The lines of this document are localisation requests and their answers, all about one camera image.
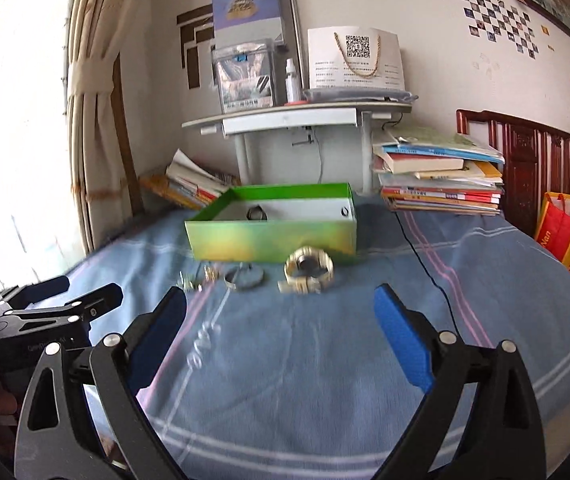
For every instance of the beige curtain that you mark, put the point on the beige curtain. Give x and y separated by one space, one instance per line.
96 32

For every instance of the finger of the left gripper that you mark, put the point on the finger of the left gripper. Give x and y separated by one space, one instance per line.
75 314
20 297

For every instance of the left stack of books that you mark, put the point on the left stack of books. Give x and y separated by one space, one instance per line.
186 184

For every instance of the right stack of books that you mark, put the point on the right stack of books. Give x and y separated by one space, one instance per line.
419 168

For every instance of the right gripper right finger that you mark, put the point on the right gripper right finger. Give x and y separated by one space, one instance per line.
503 437

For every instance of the gold brooch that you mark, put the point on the gold brooch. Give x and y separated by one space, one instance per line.
211 274

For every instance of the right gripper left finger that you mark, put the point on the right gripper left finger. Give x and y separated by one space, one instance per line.
57 437

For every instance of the stack of books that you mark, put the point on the stack of books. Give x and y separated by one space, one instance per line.
419 168
186 184

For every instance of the white paper gift bag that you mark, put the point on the white paper gift bag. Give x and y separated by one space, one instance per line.
354 57

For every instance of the blue striped bedsheet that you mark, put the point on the blue striped bedsheet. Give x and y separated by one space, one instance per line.
261 385

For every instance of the green jade pendant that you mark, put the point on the green jade pendant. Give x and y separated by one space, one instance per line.
191 281

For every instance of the red yellow shopping bag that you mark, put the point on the red yellow shopping bag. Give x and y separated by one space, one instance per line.
553 229

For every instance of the marker pen set box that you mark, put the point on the marker pen set box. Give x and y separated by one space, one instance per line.
244 75

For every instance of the green cardboard box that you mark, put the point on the green cardboard box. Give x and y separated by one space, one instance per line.
316 215

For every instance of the dark wooden headboard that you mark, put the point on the dark wooden headboard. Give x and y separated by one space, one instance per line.
537 161

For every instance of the purple game box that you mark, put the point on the purple game box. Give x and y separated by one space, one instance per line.
241 21

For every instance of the black hair band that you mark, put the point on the black hair band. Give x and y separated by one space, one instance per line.
256 213

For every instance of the white spray bottle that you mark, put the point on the white spray bottle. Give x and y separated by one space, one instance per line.
293 86

